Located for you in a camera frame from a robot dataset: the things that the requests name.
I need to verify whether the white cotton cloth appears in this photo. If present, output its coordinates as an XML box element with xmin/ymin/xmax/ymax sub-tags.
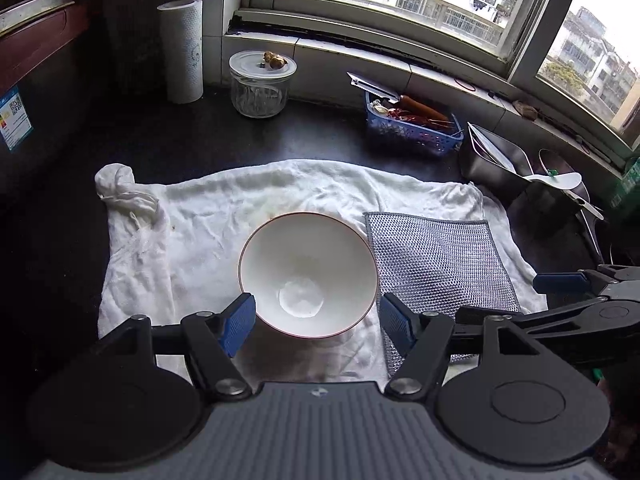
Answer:
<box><xmin>95</xmin><ymin>159</ymin><xmax>548</xmax><ymax>386</ymax></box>

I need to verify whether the white rice spoon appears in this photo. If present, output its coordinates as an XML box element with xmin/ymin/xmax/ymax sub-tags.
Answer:
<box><xmin>537</xmin><ymin>149</ymin><xmax>592</xmax><ymax>202</ymax></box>

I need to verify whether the blue energy label sticker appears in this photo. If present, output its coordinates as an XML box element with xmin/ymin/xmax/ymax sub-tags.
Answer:
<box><xmin>0</xmin><ymin>86</ymin><xmax>35</xmax><ymax>151</ymax></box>

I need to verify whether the blue plastic basket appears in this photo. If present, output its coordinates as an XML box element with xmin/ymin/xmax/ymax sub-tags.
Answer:
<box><xmin>365</xmin><ymin>91</ymin><xmax>463</xmax><ymax>158</ymax></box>

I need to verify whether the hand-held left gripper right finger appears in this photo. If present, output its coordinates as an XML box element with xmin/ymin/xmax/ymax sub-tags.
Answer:
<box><xmin>378</xmin><ymin>292</ymin><xmax>548</xmax><ymax>402</ymax></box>

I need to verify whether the green packet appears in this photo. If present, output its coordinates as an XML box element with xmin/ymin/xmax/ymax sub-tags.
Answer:
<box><xmin>607</xmin><ymin>157</ymin><xmax>640</xmax><ymax>212</ymax></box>

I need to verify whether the grey mesh dishcloth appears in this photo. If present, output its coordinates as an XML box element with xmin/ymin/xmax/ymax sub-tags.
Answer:
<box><xmin>363</xmin><ymin>211</ymin><xmax>522</xmax><ymax>381</ymax></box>

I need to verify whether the window frame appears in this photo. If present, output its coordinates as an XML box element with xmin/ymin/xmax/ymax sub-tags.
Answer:
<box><xmin>225</xmin><ymin>0</ymin><xmax>640</xmax><ymax>151</ymax></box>

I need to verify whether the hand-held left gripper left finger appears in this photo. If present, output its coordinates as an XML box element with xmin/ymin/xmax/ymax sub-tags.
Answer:
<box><xmin>97</xmin><ymin>292</ymin><xmax>257</xmax><ymax>402</ymax></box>

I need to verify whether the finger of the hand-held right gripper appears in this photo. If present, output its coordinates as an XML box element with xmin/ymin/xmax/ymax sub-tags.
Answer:
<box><xmin>455</xmin><ymin>296</ymin><xmax>601</xmax><ymax>367</ymax></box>
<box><xmin>532</xmin><ymin>265</ymin><xmax>640</xmax><ymax>302</ymax></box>

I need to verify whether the white paper towel roll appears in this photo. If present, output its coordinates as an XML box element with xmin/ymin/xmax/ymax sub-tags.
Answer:
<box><xmin>157</xmin><ymin>0</ymin><xmax>205</xmax><ymax>105</ymax></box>

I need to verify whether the white rice paddle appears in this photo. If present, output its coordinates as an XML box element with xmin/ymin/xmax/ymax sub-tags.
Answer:
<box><xmin>525</xmin><ymin>172</ymin><xmax>604</xmax><ymax>221</ymax></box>

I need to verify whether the glass jar with lid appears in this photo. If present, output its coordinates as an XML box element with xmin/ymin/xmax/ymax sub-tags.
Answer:
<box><xmin>229</xmin><ymin>50</ymin><xmax>297</xmax><ymax>119</ymax></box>

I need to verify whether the rectangular steel pan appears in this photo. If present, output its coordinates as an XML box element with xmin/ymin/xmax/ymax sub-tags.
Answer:
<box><xmin>460</xmin><ymin>122</ymin><xmax>539</xmax><ymax>197</ymax></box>

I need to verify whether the wooden handled serrated knife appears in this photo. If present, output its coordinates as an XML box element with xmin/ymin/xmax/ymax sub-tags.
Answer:
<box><xmin>347</xmin><ymin>72</ymin><xmax>451</xmax><ymax>122</ymax></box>

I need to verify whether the white bowl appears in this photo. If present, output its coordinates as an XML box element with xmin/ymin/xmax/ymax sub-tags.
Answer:
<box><xmin>237</xmin><ymin>212</ymin><xmax>379</xmax><ymax>339</ymax></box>

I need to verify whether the dark red kitchen appliance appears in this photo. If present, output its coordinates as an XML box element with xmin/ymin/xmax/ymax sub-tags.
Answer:
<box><xmin>0</xmin><ymin>0</ymin><xmax>103</xmax><ymax>186</ymax></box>

